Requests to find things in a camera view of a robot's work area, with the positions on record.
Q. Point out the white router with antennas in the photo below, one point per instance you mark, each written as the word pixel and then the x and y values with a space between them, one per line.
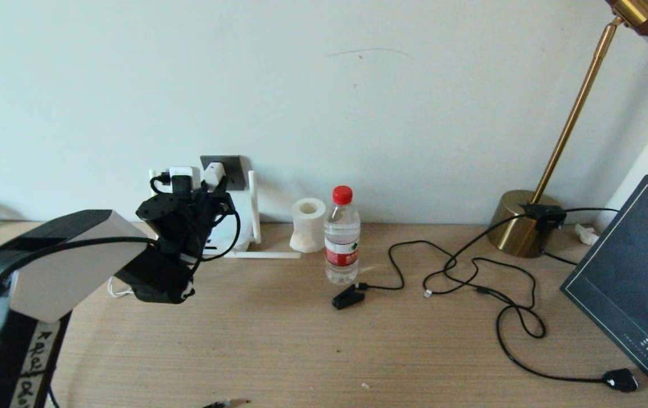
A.
pixel 254 204

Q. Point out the grey wall socket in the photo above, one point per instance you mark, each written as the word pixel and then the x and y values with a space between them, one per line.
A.
pixel 236 170

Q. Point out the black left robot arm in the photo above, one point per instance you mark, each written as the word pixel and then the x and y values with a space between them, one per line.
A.
pixel 74 272

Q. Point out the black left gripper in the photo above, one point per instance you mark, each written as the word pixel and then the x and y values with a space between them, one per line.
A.
pixel 204 221

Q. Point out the white toilet paper roll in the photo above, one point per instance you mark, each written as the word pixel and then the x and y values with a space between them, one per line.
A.
pixel 308 226

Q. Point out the clear water bottle red cap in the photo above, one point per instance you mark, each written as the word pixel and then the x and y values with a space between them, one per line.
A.
pixel 342 249

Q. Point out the brass desk lamp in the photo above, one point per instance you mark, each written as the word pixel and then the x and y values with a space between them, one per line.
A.
pixel 513 238

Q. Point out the crumpled white tissue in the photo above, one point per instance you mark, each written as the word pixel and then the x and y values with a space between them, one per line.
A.
pixel 586 235

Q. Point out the small black charging dock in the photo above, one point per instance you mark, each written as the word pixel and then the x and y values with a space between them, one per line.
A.
pixel 348 297

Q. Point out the black inline switch box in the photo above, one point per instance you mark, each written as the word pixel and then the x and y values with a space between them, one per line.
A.
pixel 545 215

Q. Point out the white power adapter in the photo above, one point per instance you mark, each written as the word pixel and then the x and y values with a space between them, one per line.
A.
pixel 214 174

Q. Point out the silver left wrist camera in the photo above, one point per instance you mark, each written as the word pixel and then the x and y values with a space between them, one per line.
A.
pixel 183 177

